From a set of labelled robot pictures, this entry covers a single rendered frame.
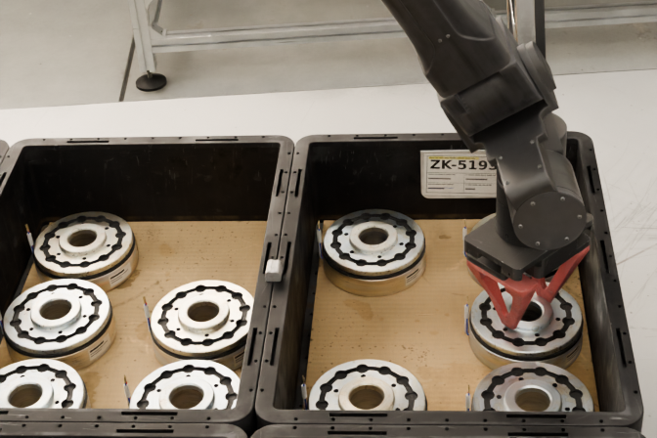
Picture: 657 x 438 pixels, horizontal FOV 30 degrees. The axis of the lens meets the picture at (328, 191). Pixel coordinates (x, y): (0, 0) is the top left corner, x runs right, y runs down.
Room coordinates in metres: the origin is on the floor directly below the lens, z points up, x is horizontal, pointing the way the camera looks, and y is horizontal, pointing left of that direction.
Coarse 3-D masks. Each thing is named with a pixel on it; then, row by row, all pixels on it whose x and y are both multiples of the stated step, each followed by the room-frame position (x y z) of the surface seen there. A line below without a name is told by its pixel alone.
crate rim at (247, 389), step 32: (288, 160) 1.01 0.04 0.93; (0, 192) 0.99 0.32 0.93; (256, 288) 0.82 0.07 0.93; (256, 320) 0.78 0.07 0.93; (256, 352) 0.74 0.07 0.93; (256, 384) 0.70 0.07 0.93; (0, 416) 0.69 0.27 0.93; (32, 416) 0.68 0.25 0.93; (64, 416) 0.68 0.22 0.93; (96, 416) 0.68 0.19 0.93; (128, 416) 0.68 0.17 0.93; (160, 416) 0.67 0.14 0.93; (192, 416) 0.67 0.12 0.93; (224, 416) 0.67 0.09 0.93
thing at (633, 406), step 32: (288, 192) 0.96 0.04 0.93; (288, 224) 0.91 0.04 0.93; (608, 224) 0.87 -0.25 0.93; (288, 256) 0.87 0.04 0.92; (608, 256) 0.83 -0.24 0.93; (288, 288) 0.81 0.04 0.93; (608, 288) 0.78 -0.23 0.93; (608, 320) 0.75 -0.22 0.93; (256, 416) 0.67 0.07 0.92; (288, 416) 0.66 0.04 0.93; (320, 416) 0.66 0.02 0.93; (352, 416) 0.66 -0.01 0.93; (384, 416) 0.66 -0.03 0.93; (416, 416) 0.65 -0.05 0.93; (448, 416) 0.65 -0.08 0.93; (480, 416) 0.65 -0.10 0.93; (512, 416) 0.65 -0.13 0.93; (544, 416) 0.65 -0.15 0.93; (576, 416) 0.64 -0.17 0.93; (608, 416) 0.64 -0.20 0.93; (640, 416) 0.64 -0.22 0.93
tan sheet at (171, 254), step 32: (160, 224) 1.05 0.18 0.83; (192, 224) 1.05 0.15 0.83; (224, 224) 1.04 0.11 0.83; (256, 224) 1.04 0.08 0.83; (160, 256) 1.00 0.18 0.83; (192, 256) 0.99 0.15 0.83; (224, 256) 0.99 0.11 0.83; (256, 256) 0.98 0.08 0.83; (128, 288) 0.95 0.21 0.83; (160, 288) 0.94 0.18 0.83; (128, 320) 0.90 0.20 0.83; (0, 352) 0.87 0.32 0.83; (128, 352) 0.86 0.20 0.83; (96, 384) 0.82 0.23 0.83; (128, 384) 0.81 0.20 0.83
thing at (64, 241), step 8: (80, 224) 1.01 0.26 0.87; (88, 224) 1.01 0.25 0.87; (64, 232) 1.00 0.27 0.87; (72, 232) 1.00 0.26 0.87; (80, 232) 1.01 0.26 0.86; (88, 232) 1.01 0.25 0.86; (96, 232) 1.00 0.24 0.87; (104, 232) 1.00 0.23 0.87; (64, 240) 0.99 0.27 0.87; (96, 240) 0.99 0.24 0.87; (104, 240) 0.98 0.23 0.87; (64, 248) 0.97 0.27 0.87; (72, 248) 0.97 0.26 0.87; (80, 248) 0.97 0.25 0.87; (88, 248) 0.97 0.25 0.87; (96, 248) 0.97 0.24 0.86
